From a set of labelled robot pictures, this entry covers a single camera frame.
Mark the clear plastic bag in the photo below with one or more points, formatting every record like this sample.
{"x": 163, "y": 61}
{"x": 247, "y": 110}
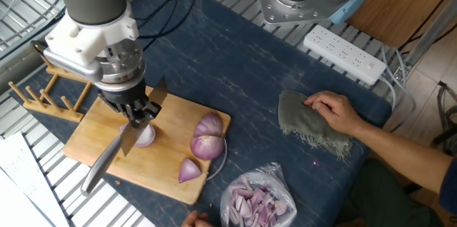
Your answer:
{"x": 282, "y": 191}

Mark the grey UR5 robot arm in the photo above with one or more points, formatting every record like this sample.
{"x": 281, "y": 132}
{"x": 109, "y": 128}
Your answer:
{"x": 100, "y": 2}

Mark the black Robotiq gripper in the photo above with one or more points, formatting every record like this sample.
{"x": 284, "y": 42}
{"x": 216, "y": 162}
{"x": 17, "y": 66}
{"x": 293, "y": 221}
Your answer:
{"x": 123, "y": 96}

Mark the dark green trousers leg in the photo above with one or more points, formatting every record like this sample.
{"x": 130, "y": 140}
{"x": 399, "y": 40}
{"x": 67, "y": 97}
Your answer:
{"x": 378, "y": 198}

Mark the wooden peg rack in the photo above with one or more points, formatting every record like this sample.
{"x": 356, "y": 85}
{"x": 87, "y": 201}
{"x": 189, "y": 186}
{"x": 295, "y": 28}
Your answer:
{"x": 53, "y": 110}

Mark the person's left hand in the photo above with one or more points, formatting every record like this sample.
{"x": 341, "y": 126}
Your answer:
{"x": 196, "y": 221}

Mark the grey frayed cloth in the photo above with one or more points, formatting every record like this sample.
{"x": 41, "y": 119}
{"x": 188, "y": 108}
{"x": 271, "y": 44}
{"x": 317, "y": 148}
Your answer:
{"x": 303, "y": 123}

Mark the white printed paper sheet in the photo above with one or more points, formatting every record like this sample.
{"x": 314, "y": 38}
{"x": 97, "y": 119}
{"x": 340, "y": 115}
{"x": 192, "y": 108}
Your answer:
{"x": 18, "y": 191}

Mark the red onion chunk white face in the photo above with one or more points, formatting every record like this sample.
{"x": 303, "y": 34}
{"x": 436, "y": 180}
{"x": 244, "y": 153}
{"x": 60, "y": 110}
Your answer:
{"x": 147, "y": 136}

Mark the person's right hand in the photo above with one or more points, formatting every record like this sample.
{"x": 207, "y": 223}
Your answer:
{"x": 337, "y": 113}

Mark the white power strip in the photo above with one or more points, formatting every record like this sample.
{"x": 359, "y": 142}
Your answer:
{"x": 342, "y": 54}

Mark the red onion quarter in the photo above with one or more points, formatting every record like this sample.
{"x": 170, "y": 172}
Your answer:
{"x": 209, "y": 125}

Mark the sliced red onion pile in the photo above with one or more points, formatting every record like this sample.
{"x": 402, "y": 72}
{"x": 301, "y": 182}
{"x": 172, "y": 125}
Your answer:
{"x": 253, "y": 203}

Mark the red onion half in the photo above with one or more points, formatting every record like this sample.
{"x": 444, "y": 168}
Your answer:
{"x": 207, "y": 147}

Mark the small red onion wedge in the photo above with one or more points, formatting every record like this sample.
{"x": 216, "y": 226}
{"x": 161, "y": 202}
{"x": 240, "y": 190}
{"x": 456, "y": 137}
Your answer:
{"x": 188, "y": 171}

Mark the person's right forearm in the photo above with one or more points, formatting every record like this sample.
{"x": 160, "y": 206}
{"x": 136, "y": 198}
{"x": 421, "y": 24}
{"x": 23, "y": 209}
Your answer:
{"x": 400, "y": 152}

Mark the wooden cutting board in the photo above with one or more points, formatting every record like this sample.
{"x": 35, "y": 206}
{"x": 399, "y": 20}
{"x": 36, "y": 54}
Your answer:
{"x": 168, "y": 123}

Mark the dark blue marbled mat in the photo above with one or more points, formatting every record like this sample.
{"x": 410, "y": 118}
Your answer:
{"x": 232, "y": 59}

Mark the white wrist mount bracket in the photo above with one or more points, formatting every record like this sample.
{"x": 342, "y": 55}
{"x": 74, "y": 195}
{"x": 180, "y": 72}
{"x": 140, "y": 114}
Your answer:
{"x": 82, "y": 41}

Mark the steel cleaver knife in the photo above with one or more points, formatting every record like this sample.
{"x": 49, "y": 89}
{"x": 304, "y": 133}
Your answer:
{"x": 101, "y": 164}

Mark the navy shirt sleeve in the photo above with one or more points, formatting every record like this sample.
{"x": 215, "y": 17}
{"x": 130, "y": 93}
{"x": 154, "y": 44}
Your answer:
{"x": 450, "y": 187}

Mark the aluminium frame post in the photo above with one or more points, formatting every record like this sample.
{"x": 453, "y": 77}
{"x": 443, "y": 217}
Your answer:
{"x": 428, "y": 34}

